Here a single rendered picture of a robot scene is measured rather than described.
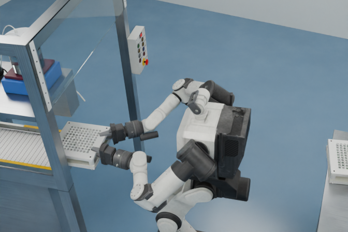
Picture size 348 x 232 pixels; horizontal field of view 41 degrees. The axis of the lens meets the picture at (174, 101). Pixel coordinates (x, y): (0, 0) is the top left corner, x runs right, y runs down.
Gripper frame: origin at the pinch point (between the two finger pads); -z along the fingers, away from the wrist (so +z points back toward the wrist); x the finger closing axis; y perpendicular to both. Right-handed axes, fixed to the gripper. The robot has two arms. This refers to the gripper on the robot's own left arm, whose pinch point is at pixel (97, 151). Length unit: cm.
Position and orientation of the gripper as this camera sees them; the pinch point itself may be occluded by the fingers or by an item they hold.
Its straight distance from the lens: 231.5
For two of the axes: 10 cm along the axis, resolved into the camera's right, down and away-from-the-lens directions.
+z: 9.2, 2.2, -3.3
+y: 3.9, -5.8, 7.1
